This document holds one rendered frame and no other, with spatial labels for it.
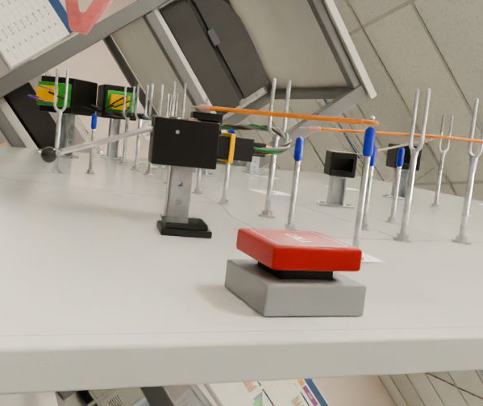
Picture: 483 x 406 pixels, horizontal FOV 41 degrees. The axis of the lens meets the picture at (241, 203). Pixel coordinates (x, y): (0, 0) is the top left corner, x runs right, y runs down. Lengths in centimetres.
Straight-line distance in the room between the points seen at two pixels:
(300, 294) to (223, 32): 137
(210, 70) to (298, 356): 138
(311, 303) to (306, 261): 2
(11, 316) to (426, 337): 19
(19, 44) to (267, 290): 795
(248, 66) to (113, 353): 145
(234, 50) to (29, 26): 670
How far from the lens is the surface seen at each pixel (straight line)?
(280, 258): 31
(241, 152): 57
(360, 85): 173
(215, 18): 165
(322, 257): 32
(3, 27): 827
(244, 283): 33
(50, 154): 57
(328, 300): 33
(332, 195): 87
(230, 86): 165
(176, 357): 27
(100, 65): 822
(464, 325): 36
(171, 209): 57
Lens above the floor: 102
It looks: 13 degrees up
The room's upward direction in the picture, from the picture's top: 56 degrees clockwise
